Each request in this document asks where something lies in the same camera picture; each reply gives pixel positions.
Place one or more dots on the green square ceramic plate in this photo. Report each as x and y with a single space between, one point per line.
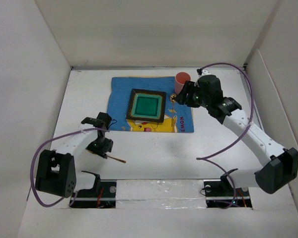
146 105

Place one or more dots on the gold spoon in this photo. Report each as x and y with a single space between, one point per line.
172 99

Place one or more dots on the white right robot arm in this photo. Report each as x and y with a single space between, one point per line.
279 164

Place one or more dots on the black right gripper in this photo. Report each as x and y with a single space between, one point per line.
188 88

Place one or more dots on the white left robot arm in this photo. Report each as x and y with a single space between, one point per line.
56 173

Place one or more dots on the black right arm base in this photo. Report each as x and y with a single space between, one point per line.
219 194

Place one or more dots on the blue Pikachu placemat cloth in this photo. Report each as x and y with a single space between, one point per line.
177 118

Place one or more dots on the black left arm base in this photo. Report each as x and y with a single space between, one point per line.
93 192

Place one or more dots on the pink plastic cup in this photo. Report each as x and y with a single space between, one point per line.
180 80

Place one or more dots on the gold fork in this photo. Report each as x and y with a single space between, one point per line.
107 156

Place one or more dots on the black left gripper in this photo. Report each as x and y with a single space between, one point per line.
103 150

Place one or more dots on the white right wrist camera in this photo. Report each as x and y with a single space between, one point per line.
203 72

